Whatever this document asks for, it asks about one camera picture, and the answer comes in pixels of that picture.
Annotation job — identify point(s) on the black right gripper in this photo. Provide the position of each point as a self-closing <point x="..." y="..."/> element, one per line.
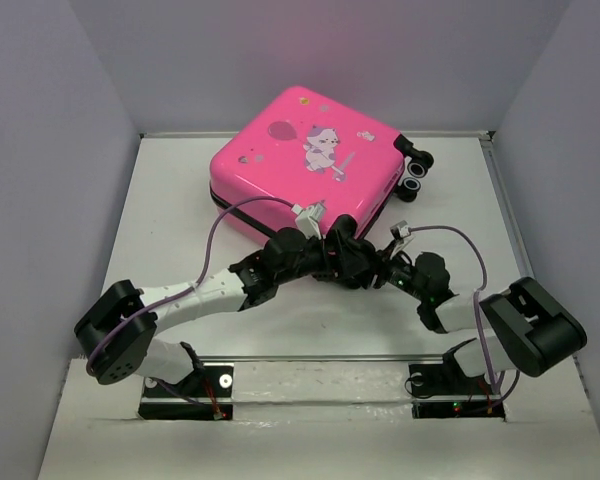
<point x="382" y="263"/>

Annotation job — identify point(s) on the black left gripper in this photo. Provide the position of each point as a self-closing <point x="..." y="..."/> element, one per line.
<point x="345" y="262"/>

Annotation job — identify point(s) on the pink hard-shell suitcase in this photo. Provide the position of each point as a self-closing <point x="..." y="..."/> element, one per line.
<point x="305" y="148"/>

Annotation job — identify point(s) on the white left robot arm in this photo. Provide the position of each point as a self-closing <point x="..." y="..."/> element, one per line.
<point x="119" y="333"/>

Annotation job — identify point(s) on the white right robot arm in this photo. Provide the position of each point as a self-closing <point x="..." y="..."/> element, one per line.
<point x="483" y="354"/>

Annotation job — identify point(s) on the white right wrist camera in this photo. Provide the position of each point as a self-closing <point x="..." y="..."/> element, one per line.
<point x="401" y="236"/>

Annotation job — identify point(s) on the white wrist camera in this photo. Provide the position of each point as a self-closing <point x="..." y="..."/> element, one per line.
<point x="401" y="236"/>
<point x="307" y="219"/>

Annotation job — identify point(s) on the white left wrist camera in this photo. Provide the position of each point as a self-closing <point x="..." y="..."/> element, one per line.
<point x="307" y="219"/>

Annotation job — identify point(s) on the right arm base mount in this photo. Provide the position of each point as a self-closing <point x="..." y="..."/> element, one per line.
<point x="434" y="396"/>

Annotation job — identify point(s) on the aluminium table rail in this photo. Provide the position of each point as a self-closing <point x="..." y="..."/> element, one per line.
<point x="510" y="210"/>

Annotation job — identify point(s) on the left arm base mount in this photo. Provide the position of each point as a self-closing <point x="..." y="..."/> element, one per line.
<point x="208" y="397"/>

